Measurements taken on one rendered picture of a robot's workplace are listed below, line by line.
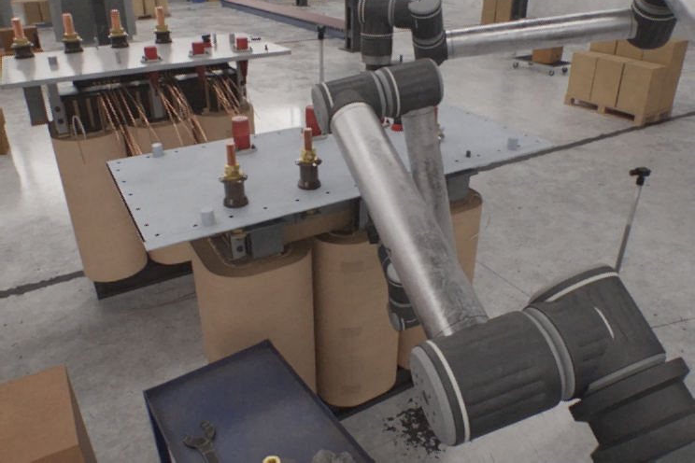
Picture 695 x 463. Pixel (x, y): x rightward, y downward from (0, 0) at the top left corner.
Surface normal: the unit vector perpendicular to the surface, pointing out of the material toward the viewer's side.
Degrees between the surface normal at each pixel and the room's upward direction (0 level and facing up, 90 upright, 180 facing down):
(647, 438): 55
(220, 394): 0
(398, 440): 0
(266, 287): 90
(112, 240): 90
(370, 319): 90
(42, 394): 0
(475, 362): 27
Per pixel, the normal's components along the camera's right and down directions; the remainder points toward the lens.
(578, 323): -0.04, -0.62
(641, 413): -0.48, -0.32
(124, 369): 0.00, -0.90
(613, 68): -0.84, 0.24
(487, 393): 0.15, -0.10
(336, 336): -0.20, 0.43
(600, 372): -0.69, -0.16
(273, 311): 0.51, 0.38
